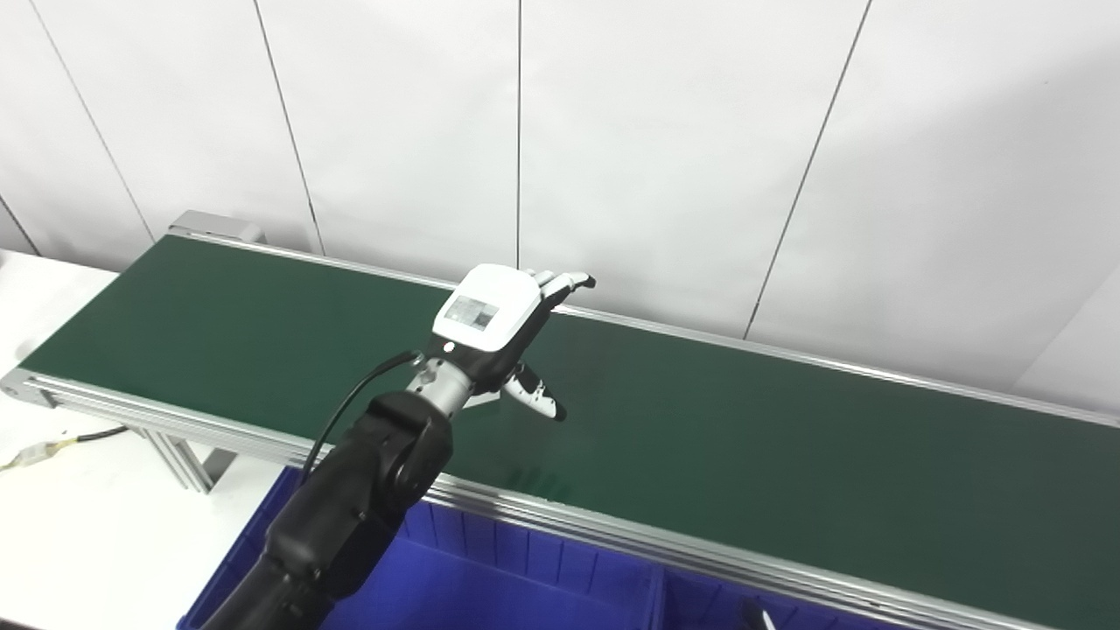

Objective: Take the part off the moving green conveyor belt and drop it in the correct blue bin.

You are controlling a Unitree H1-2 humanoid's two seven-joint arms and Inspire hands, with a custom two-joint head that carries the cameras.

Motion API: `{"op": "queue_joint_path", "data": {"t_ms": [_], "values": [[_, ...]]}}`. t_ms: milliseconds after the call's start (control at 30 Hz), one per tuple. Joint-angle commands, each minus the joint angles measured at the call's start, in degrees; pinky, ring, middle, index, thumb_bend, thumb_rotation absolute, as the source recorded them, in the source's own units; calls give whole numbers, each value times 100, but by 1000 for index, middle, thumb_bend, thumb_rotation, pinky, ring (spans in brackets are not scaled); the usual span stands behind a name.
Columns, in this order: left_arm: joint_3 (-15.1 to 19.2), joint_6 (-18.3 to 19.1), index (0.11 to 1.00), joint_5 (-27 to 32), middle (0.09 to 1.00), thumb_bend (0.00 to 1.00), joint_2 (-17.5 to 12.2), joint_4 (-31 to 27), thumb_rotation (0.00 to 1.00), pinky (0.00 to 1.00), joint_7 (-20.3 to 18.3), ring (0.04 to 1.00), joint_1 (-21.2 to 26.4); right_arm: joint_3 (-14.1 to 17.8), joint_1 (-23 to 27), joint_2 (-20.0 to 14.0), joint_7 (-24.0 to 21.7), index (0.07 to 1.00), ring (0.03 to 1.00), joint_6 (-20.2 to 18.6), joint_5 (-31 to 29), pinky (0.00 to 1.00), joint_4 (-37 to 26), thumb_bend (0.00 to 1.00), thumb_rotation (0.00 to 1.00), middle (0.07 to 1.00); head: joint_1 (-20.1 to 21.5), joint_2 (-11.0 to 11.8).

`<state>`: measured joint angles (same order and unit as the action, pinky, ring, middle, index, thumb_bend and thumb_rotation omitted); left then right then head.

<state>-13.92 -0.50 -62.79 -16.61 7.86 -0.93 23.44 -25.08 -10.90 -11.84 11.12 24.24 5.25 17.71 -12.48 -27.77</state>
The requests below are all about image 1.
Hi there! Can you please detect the grey conveyor end housing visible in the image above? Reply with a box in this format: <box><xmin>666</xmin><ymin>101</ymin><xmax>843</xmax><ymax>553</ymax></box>
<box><xmin>169</xmin><ymin>210</ymin><xmax>265</xmax><ymax>246</ymax></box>

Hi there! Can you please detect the aluminium conveyor leg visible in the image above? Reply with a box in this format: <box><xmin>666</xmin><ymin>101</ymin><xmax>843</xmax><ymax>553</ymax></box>
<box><xmin>131</xmin><ymin>427</ymin><xmax>237</xmax><ymax>495</ymax></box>

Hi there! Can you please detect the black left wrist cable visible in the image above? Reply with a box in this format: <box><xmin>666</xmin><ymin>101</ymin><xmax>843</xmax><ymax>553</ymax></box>
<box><xmin>300</xmin><ymin>350</ymin><xmax>425</xmax><ymax>482</ymax></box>

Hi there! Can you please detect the green conveyor belt, aluminium frame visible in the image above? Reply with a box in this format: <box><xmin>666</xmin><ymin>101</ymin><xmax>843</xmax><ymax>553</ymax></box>
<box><xmin>0</xmin><ymin>232</ymin><xmax>1120</xmax><ymax>630</ymax></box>

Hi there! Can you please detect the blue plastic bin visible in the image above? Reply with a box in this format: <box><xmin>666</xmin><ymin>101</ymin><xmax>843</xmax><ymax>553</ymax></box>
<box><xmin>178</xmin><ymin>466</ymin><xmax>666</xmax><ymax>630</ymax></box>
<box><xmin>656</xmin><ymin>569</ymin><xmax>920</xmax><ymax>630</ymax></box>

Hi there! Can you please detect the black cable with yellow connector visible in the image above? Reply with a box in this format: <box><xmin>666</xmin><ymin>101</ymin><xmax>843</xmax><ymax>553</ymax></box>
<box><xmin>0</xmin><ymin>425</ymin><xmax>130</xmax><ymax>473</ymax></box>

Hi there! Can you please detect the left robot hand, white-black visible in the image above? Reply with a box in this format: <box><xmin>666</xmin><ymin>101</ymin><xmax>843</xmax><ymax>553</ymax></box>
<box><xmin>427</xmin><ymin>263</ymin><xmax>598</xmax><ymax>423</ymax></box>

